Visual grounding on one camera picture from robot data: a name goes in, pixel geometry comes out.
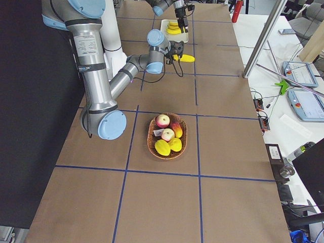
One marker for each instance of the black smartphone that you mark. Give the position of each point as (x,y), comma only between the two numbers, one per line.
(286,31)

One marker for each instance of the white price tag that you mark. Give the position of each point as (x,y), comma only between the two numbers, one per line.
(158,133)

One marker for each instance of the yellow star fruit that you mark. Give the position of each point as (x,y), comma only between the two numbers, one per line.
(162,147)

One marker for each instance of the aluminium frame post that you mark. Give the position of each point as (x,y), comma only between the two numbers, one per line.
(265,33)

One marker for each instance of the grey office chair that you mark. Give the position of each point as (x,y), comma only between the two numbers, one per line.
(307,21)

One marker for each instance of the yellow banana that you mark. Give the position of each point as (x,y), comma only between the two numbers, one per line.
(173,31)
(173,23)
(184,58)
(173,27)

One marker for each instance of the red cylinder bottle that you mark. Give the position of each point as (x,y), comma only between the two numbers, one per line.
(237,9)

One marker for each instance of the upper blue teach pendant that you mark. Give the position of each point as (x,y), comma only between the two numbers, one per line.
(300,72)

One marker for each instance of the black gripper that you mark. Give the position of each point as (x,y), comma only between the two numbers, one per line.
(175,50)
(179,12)

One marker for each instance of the yellow lemon fruit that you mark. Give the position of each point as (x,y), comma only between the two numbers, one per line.
(175,144)

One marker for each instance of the white paper note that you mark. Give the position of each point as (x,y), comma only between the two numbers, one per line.
(295,126)

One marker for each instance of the orange connector module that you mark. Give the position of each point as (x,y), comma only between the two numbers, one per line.
(264,123)
(258,103)

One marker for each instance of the blue teach pendant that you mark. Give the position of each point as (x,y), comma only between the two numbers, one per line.
(307,105)
(300,72)

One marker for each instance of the red yellow mango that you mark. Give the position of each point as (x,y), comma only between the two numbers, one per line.
(175,126)

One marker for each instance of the lower blue teach pendant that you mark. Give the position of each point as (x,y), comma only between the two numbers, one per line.
(307,105)

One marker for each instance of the green handled reacher grabber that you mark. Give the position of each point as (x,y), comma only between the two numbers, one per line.
(292,81)

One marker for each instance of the brown wicker basket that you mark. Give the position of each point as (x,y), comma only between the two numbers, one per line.
(151,139)

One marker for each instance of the white bear tray plate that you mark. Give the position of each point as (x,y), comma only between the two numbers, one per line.
(179,37)

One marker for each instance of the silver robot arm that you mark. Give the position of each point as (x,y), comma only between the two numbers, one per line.
(100,59)
(160,6)

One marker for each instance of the black power adapter box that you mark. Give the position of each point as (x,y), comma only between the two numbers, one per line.
(274,154)

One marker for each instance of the black monitor screen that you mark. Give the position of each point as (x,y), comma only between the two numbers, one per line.
(310,168)

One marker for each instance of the white pole with base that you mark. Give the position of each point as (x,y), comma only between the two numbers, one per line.
(114,56)

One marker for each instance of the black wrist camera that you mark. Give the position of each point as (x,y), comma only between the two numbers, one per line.
(190,7)
(178,48)

